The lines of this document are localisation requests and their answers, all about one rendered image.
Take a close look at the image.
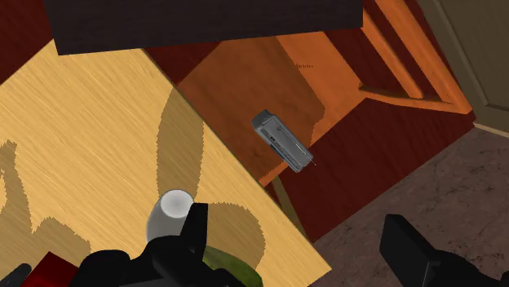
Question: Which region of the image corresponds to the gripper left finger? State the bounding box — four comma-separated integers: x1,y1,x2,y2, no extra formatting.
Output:
69,202,245,287

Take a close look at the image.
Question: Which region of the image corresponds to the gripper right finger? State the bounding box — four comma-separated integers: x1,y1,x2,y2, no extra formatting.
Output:
378,214,509,287

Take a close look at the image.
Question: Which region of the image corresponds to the white cup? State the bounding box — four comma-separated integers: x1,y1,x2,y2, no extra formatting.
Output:
146,188,196,244

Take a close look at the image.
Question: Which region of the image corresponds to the green round object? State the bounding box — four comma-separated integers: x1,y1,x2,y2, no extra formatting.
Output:
201,245,264,287

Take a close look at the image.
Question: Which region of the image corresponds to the dark red rug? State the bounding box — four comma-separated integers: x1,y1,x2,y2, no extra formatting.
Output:
0,0,476,244

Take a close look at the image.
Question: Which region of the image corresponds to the dark red box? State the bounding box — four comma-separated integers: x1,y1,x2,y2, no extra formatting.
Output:
19,250,81,287

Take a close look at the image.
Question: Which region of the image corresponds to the light wooden table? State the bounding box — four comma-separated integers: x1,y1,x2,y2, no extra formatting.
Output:
0,38,333,287

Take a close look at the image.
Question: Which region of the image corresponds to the dark grey rounded object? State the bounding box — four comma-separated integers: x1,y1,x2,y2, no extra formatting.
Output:
0,263,33,287

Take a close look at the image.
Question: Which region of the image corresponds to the grey handheld radio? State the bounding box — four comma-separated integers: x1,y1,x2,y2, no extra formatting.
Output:
250,108,317,174

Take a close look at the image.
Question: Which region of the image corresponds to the orange wooden chair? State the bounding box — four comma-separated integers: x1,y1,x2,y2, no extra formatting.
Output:
176,0,476,188

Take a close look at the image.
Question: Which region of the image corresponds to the beige door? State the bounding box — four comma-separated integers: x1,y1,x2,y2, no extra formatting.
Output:
416,0,509,139

